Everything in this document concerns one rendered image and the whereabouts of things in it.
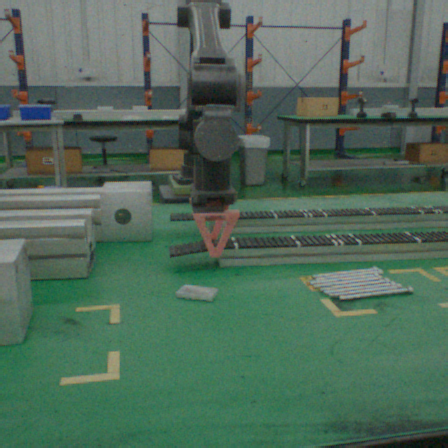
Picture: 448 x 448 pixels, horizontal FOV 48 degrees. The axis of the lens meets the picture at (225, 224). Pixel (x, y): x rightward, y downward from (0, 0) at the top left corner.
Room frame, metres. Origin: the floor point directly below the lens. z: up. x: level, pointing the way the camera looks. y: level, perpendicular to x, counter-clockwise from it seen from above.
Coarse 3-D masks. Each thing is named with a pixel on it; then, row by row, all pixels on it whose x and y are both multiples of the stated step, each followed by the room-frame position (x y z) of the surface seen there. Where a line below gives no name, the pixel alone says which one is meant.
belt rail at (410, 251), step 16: (224, 256) 0.76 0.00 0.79; (240, 256) 0.76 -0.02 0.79; (256, 256) 0.77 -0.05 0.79; (272, 256) 0.77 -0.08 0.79; (288, 256) 0.77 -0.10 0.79; (304, 256) 0.77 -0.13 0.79; (320, 256) 0.77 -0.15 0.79; (336, 256) 0.77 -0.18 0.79; (352, 256) 0.78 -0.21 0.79; (368, 256) 0.78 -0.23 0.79; (384, 256) 0.78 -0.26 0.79; (400, 256) 0.79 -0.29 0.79; (416, 256) 0.79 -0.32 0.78; (432, 256) 0.79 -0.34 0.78
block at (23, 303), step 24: (0, 240) 0.58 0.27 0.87; (24, 240) 0.58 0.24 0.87; (0, 264) 0.50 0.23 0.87; (24, 264) 0.56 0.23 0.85; (0, 288) 0.50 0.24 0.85; (24, 288) 0.54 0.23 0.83; (0, 312) 0.50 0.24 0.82; (24, 312) 0.53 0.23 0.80; (0, 336) 0.50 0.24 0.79; (24, 336) 0.51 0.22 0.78
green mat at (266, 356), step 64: (128, 256) 0.81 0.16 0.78; (192, 256) 0.81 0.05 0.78; (64, 320) 0.56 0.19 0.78; (128, 320) 0.56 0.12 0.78; (192, 320) 0.56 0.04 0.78; (256, 320) 0.56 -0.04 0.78; (320, 320) 0.56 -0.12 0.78; (384, 320) 0.56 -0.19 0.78; (0, 384) 0.42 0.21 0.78; (128, 384) 0.42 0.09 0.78; (192, 384) 0.42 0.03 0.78; (256, 384) 0.42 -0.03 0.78; (320, 384) 0.42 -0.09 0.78; (384, 384) 0.42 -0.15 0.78
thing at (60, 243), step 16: (0, 224) 0.69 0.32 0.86; (16, 224) 0.69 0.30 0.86; (32, 224) 0.69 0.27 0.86; (48, 224) 0.70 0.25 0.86; (64, 224) 0.70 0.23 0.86; (80, 224) 0.70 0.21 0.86; (32, 240) 0.69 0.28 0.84; (48, 240) 0.69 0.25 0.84; (64, 240) 0.70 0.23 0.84; (80, 240) 0.70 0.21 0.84; (32, 256) 0.70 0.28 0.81; (48, 256) 0.70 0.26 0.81; (64, 256) 0.71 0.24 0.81; (80, 256) 0.71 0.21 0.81; (96, 256) 0.80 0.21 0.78; (32, 272) 0.69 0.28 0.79; (48, 272) 0.69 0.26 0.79; (64, 272) 0.70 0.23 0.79; (80, 272) 0.70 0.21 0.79
